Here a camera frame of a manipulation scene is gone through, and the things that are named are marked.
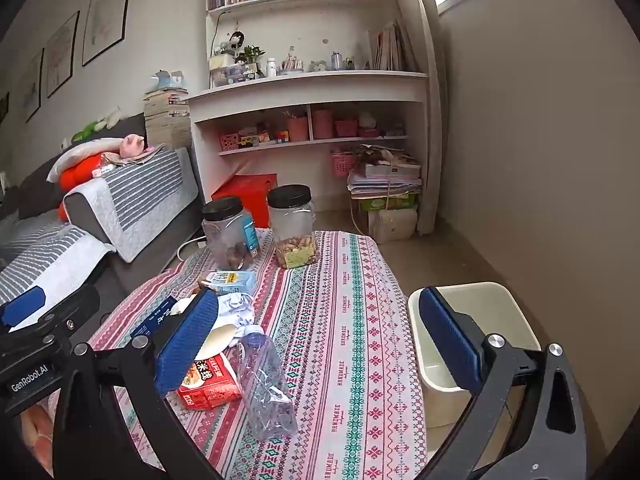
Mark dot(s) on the hanging pink basket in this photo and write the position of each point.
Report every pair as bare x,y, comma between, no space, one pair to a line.
343,164

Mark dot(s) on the yellow toy truck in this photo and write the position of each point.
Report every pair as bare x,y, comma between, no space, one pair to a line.
248,141

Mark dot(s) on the white plastic bin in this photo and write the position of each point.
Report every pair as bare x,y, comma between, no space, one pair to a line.
500,310

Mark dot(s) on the white bag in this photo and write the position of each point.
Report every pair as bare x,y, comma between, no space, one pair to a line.
395,225

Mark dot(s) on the red cardboard box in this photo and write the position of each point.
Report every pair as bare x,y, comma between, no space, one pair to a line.
245,192

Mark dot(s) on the red food box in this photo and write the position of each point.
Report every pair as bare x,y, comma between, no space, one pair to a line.
210,385

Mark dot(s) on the potted plant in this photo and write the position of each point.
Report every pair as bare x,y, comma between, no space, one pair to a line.
254,55

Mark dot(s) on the clear jar of dark nuts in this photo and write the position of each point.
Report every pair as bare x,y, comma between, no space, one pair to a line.
225,240

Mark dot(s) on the striped armrest blanket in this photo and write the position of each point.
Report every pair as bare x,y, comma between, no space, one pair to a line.
135,195

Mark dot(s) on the green plush toy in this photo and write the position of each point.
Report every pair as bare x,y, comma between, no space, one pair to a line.
84,131

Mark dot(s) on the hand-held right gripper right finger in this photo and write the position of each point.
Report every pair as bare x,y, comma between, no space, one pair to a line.
447,340

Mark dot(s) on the stack of papers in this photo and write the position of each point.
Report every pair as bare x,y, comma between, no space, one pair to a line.
385,177

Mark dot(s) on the patterned tablecloth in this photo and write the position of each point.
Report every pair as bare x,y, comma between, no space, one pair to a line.
350,335

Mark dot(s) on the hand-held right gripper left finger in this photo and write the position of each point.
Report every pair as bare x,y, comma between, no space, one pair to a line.
187,342

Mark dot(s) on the white bottle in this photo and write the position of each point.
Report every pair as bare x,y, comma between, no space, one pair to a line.
271,67

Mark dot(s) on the white shelf unit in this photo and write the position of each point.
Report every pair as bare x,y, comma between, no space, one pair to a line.
310,90

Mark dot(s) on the white tissue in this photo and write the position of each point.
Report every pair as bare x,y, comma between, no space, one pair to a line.
237,310

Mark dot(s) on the clear plastic bottle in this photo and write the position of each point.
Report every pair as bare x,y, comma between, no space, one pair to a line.
265,390

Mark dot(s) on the pink tray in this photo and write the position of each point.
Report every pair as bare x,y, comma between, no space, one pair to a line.
370,133

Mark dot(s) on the clear storage box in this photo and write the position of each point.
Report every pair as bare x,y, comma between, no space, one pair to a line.
232,75

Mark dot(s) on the clear jar of peanuts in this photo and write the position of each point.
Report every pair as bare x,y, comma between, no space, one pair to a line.
292,230

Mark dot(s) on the upright thin books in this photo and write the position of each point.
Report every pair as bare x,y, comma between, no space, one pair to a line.
392,47

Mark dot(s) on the pink plush pig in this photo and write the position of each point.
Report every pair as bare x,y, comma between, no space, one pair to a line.
132,145

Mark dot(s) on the light blue carton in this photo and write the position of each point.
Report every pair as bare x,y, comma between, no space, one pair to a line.
230,282

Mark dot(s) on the puzzle cube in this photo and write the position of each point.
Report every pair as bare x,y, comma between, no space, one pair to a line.
282,135

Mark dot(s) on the white plush toy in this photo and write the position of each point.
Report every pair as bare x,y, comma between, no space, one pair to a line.
109,119

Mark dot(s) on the person's left hand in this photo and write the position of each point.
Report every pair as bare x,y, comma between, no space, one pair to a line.
37,435

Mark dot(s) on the large framed picture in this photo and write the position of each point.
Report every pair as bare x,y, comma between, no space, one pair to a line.
107,17

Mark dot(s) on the wide pink basket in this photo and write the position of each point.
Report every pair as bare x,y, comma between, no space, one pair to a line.
346,128

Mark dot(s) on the small pink basket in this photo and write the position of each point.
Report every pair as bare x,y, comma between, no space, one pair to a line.
229,141

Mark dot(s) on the blue packet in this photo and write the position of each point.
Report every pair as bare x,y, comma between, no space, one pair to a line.
157,317

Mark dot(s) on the striped seat blanket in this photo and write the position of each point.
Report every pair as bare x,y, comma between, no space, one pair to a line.
45,265

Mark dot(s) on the white curtain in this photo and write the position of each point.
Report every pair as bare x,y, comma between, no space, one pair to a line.
425,85

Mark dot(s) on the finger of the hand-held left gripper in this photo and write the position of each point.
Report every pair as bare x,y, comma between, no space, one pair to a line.
75,307
20,307

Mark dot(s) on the white pillow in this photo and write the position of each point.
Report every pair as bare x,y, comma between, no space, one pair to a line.
70,157

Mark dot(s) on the tissue box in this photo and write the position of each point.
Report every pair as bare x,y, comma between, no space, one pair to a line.
167,81

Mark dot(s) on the orange cushion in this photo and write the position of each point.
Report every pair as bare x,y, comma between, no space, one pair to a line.
80,172

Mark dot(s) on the grey sofa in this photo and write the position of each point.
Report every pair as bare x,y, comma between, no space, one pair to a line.
165,225

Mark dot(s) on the dark haired doll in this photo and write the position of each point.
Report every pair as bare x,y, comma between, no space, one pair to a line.
236,41

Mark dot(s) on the white paper wrapper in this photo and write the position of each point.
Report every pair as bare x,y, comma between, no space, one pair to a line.
220,341

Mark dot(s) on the pen holder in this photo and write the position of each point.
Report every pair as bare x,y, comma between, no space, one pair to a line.
292,66

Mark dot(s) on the green box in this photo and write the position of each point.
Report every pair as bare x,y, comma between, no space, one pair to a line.
387,202

